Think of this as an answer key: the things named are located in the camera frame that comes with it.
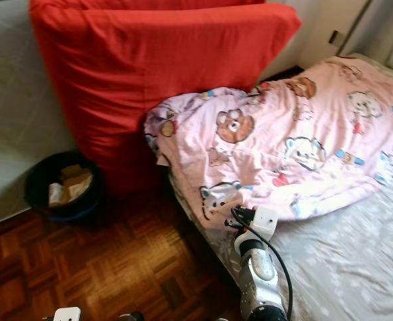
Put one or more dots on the pink cartoon bear duvet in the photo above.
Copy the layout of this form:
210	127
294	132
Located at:
303	134

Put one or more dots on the large red cushion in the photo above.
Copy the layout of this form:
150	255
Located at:
149	80
156	3

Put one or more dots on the brown cardboard piece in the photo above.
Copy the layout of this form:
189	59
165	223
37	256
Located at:
70	182

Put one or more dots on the black round basket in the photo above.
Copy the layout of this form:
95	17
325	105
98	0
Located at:
34	190

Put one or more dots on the green quilted mattress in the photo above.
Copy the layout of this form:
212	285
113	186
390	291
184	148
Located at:
15	100

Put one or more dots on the grey curtain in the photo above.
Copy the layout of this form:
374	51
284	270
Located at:
383	33

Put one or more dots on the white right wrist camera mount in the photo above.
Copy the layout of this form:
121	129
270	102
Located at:
265	219

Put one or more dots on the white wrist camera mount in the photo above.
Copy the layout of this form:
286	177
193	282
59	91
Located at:
265	219
67	314

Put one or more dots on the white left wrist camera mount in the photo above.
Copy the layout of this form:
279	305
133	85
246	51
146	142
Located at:
67	314

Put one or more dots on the dark wall socket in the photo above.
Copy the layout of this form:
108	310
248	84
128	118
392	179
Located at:
335	37

